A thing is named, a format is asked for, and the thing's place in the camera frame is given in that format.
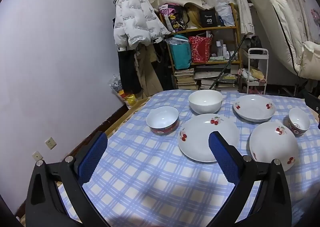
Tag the white cosmetic bottle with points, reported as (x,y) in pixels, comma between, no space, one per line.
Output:
(219,48)

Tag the brown paper envelope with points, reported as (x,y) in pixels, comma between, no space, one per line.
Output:
(257,72)

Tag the blue checkered tablecloth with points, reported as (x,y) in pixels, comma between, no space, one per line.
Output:
(150,167)

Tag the light green cloth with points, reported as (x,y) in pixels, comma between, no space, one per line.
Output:
(220,58)

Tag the black box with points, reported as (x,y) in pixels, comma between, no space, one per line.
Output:
(208,18)

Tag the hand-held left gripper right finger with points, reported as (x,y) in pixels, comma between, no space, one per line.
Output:
(222,158)

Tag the pink patterned bag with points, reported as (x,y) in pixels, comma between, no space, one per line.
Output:
(172,17)

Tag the stack of books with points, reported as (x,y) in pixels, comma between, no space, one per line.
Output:
(183,79)

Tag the black hanging pants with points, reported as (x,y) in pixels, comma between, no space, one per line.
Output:
(126,72)

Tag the black hanging garment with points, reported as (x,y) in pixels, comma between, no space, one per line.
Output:
(162,74)

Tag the dark pole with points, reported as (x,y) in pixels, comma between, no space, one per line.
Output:
(226,65)

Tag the wall socket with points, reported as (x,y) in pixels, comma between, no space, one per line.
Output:
(50,142)
(37,156)

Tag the white cherry print plate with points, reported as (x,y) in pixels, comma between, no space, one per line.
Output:
(253,108)
(270,144)
(197,139)

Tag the beige hanging trousers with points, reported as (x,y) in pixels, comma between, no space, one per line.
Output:
(147,72)

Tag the printed plastic bag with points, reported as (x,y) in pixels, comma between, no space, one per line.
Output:
(115,83)

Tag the bamboo shelf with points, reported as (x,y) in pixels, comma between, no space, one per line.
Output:
(212,29)

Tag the clear plastic bag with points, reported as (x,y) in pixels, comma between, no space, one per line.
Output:
(223,9)

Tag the white plastic bag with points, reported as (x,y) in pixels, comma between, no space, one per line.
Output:
(247,74)

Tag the red patterned bag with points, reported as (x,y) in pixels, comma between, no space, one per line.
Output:
(200,49)

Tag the small red-sided bowl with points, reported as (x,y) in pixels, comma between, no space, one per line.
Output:
(162,118)

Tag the pink plastic object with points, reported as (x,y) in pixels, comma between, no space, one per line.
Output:
(256,90)

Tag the teal bag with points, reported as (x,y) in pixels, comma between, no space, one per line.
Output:
(180,53)

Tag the white folded mattress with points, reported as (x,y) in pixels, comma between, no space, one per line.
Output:
(275,17)

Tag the white puffer jacket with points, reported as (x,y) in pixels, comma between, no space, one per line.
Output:
(136,17)

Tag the white metal cart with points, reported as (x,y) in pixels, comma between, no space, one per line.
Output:
(257,49)

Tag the large white bowl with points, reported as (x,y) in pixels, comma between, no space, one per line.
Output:
(205,104)

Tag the yellow red packet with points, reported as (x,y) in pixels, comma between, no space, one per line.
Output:
(130,98)

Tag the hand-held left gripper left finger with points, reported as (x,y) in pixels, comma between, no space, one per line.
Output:
(92,158)

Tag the beige folded cushion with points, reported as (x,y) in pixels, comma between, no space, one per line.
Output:
(185,0)

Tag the small red patterned bowl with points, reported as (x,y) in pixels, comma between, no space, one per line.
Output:
(300,119)

